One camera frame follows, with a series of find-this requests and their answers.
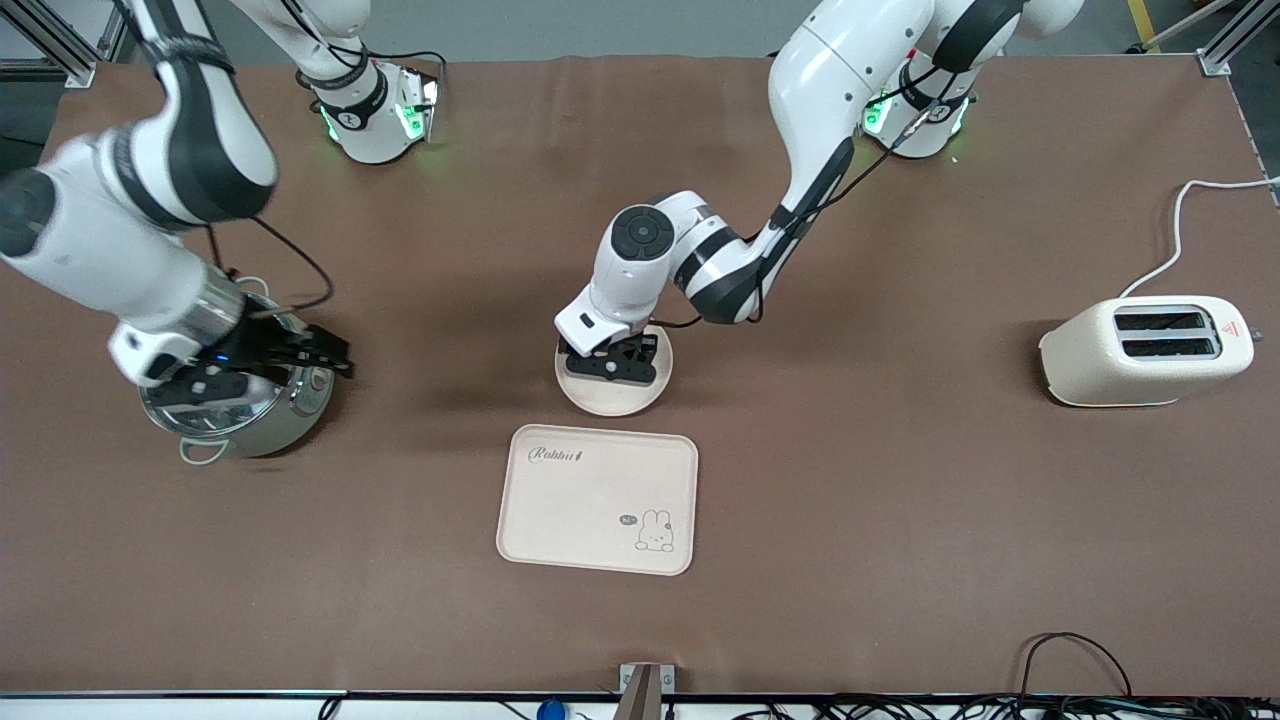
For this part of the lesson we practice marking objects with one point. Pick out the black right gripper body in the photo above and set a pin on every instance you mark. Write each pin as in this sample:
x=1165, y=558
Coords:
x=285, y=345

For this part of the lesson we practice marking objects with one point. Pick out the cream round plate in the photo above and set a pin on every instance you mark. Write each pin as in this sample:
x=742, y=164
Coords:
x=610, y=398

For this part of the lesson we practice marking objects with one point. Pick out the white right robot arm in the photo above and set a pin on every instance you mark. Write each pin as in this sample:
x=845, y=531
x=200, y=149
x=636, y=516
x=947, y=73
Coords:
x=200, y=130

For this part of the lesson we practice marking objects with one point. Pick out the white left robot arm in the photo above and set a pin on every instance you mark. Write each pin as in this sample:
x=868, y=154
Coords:
x=820, y=90

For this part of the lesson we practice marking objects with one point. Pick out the stainless steel pot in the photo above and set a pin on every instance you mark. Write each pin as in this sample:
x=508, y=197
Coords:
x=260, y=425

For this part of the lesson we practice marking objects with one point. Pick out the cream rectangular rabbit-print tray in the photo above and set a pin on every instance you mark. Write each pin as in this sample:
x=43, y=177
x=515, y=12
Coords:
x=590, y=500

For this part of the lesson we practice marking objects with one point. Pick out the small blue round object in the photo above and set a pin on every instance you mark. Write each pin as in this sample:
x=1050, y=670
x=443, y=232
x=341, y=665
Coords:
x=552, y=711

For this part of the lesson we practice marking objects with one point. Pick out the white two-slot toaster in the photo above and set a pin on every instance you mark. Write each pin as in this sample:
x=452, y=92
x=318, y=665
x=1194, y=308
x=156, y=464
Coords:
x=1130, y=375

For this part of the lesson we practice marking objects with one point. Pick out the grey stand leg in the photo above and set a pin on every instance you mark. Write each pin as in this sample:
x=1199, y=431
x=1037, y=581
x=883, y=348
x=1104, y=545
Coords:
x=1180, y=25

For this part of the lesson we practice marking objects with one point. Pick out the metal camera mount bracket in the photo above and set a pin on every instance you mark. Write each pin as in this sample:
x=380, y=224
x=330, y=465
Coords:
x=645, y=690

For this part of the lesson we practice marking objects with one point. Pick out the aluminium frame profile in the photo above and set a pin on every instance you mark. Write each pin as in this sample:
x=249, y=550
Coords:
x=1235, y=35
x=70, y=55

